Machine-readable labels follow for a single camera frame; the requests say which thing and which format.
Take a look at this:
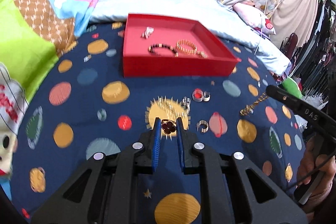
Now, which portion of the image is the silver hoop ring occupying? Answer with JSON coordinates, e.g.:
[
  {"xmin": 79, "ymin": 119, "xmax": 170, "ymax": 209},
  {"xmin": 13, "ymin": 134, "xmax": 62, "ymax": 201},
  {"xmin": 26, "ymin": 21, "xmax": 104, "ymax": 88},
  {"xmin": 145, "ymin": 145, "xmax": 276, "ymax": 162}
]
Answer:
[{"xmin": 196, "ymin": 120, "xmax": 210, "ymax": 133}]

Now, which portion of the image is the gold watch chain bracelet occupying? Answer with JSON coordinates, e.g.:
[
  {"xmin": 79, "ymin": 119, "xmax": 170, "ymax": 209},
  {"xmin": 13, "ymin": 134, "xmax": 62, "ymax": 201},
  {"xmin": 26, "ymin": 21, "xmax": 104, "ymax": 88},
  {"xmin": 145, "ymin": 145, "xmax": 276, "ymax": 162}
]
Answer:
[{"xmin": 239, "ymin": 92, "xmax": 270, "ymax": 117}]

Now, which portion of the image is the red stone ring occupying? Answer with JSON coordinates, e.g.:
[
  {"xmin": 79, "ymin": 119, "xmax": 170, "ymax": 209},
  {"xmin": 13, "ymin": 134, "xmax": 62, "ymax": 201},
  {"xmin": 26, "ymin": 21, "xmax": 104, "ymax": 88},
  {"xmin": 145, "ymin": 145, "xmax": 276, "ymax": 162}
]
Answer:
[{"xmin": 192, "ymin": 88, "xmax": 205, "ymax": 103}]

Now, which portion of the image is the gold chain bangle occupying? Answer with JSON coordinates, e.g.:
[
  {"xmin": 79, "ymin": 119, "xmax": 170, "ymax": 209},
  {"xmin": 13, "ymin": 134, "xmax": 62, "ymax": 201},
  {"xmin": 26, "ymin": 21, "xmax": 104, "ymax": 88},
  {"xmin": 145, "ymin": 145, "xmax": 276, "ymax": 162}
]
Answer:
[{"xmin": 176, "ymin": 40, "xmax": 197, "ymax": 55}]

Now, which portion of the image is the dark bead bracelet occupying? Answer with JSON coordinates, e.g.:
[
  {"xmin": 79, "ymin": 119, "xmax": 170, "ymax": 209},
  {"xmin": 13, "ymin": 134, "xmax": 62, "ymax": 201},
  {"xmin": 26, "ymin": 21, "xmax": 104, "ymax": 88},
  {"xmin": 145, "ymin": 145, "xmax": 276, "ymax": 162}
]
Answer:
[{"xmin": 147, "ymin": 43, "xmax": 180, "ymax": 58}]

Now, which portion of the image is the white pearl bracelet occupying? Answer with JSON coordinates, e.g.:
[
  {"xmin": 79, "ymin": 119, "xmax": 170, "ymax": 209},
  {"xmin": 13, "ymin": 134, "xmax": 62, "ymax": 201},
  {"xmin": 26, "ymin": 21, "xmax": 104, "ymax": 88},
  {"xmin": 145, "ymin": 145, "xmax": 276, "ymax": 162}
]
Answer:
[{"xmin": 141, "ymin": 26, "xmax": 155, "ymax": 39}]

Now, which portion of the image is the person's right hand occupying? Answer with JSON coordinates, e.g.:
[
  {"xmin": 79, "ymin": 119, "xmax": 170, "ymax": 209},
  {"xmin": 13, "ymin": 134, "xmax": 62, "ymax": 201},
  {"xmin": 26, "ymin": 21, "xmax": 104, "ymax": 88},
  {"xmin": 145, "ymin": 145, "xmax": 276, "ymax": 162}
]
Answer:
[{"xmin": 297, "ymin": 135, "xmax": 335, "ymax": 223}]

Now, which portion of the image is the green plush cushion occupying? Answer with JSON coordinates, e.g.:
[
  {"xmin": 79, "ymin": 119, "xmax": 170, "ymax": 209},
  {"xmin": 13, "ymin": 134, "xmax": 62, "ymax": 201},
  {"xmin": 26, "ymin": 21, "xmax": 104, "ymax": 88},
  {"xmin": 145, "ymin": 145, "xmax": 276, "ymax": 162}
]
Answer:
[{"xmin": 279, "ymin": 77, "xmax": 302, "ymax": 99}]

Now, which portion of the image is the pink white plush toy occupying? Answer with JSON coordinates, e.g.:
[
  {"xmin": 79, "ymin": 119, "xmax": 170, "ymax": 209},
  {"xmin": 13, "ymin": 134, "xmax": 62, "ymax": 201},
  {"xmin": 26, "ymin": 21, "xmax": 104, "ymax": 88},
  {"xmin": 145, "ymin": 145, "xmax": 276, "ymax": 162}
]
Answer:
[{"xmin": 233, "ymin": 3, "xmax": 276, "ymax": 35}]

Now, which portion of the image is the red cardboard tray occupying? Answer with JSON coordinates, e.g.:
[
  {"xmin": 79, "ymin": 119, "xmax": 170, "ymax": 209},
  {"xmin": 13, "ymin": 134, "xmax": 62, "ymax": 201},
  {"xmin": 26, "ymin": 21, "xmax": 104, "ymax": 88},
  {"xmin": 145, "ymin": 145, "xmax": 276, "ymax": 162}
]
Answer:
[{"xmin": 122, "ymin": 14, "xmax": 240, "ymax": 77}]

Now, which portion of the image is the light blue pillow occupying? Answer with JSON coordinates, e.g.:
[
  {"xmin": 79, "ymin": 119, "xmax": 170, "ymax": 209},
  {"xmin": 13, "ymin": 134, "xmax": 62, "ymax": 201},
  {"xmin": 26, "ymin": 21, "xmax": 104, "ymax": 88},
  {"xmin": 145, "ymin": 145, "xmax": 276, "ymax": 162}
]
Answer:
[{"xmin": 89, "ymin": 0, "xmax": 291, "ymax": 76}]

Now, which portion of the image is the colourful monkey cartoon blanket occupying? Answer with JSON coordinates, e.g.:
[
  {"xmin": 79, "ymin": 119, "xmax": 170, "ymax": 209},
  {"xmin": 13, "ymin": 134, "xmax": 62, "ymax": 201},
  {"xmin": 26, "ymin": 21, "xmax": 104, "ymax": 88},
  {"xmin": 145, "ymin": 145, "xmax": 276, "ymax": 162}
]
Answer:
[{"xmin": 0, "ymin": 0, "xmax": 104, "ymax": 201}]

